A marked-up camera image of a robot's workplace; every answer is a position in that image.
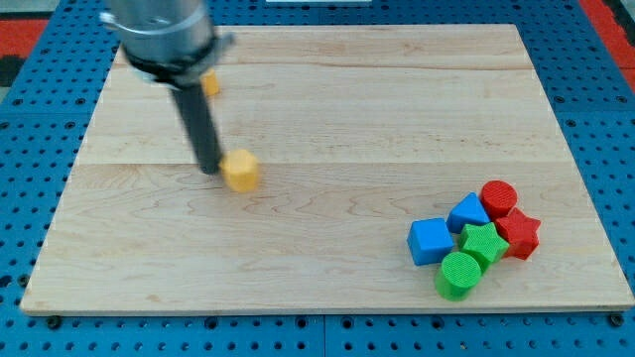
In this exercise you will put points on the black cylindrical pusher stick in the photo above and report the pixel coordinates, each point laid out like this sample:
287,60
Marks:
195,114

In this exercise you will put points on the yellow hexagon block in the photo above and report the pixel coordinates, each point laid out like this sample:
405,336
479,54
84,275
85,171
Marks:
240,170

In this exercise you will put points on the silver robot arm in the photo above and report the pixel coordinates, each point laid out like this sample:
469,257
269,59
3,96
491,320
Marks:
175,43

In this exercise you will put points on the yellow heart block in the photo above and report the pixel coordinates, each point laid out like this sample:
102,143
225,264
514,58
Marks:
209,83

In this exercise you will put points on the light wooden board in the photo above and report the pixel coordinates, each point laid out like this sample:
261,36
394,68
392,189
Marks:
359,131

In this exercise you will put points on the blue cube block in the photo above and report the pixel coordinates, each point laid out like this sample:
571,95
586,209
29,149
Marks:
429,241

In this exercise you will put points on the blue triangle block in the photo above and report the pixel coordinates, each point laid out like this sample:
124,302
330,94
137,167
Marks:
468,211

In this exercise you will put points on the green cylinder block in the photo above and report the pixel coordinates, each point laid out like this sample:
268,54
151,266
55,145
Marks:
458,275

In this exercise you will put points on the red cylinder block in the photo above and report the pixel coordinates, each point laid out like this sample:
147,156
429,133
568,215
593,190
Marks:
498,197

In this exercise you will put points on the green star block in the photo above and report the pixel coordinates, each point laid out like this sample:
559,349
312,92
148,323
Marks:
483,243

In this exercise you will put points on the red star block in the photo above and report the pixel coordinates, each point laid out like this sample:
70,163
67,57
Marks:
520,231

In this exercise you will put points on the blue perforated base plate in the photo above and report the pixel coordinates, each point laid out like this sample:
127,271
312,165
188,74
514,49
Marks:
48,108

